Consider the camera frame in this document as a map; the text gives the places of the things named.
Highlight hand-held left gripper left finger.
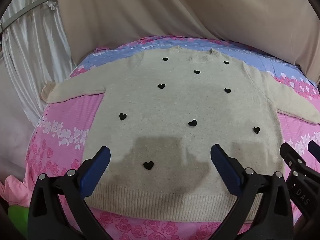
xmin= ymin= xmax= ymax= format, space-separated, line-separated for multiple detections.
xmin=27 ymin=146 xmax=113 ymax=240

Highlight pink ruffled cloth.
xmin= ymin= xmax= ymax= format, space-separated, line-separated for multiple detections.
xmin=0 ymin=175 xmax=32 ymax=208

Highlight pink floral bed sheet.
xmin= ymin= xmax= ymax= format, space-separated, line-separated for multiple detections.
xmin=15 ymin=35 xmax=320 ymax=240

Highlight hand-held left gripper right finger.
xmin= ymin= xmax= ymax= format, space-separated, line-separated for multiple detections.
xmin=210 ymin=144 xmax=294 ymax=240

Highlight green plastic object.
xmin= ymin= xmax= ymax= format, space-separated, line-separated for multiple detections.
xmin=7 ymin=205 xmax=28 ymax=239

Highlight beige knit sweater black hearts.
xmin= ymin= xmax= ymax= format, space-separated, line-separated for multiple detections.
xmin=40 ymin=46 xmax=320 ymax=223

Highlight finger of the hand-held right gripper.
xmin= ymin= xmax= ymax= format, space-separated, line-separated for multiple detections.
xmin=279 ymin=142 xmax=320 ymax=221
xmin=308 ymin=140 xmax=320 ymax=162

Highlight beige pillow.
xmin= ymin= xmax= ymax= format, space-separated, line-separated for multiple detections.
xmin=0 ymin=0 xmax=320 ymax=175

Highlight white satin curtain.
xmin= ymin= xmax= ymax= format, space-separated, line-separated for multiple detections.
xmin=0 ymin=0 xmax=75 ymax=128

